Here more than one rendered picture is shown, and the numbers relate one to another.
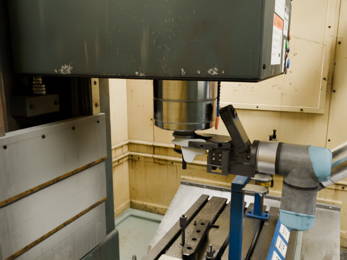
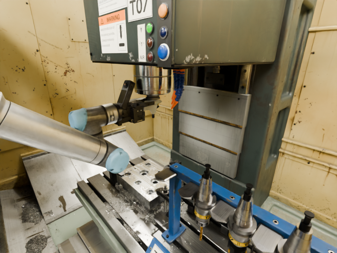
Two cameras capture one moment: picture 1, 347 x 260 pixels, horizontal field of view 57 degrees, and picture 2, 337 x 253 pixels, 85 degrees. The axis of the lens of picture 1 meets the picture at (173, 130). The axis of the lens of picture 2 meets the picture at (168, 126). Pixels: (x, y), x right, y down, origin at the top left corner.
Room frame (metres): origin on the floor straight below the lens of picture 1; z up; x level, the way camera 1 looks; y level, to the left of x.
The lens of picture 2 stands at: (1.16, -0.75, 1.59)
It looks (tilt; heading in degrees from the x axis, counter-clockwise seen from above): 20 degrees down; 111
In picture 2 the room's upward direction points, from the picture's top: 1 degrees clockwise
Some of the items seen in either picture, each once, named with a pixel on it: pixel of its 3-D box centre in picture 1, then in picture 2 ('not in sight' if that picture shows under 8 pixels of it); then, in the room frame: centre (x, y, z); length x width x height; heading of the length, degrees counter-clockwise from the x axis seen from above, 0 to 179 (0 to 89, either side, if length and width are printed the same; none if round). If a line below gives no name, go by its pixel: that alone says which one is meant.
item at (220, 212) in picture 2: not in sight; (221, 211); (1.16, -0.35, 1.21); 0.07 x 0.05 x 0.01; 65
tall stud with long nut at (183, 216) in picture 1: (183, 229); not in sight; (1.14, -0.04, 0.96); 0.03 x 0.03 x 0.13
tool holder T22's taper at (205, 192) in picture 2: not in sight; (205, 186); (1.11, -0.33, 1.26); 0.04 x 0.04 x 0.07
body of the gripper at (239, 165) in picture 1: (232, 155); (128, 111); (0.75, -0.14, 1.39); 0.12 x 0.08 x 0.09; 65
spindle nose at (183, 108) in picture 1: (184, 101); (152, 78); (0.80, -0.03, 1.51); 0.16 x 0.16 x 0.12
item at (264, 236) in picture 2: not in sight; (265, 239); (1.26, -0.40, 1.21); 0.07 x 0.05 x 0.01; 65
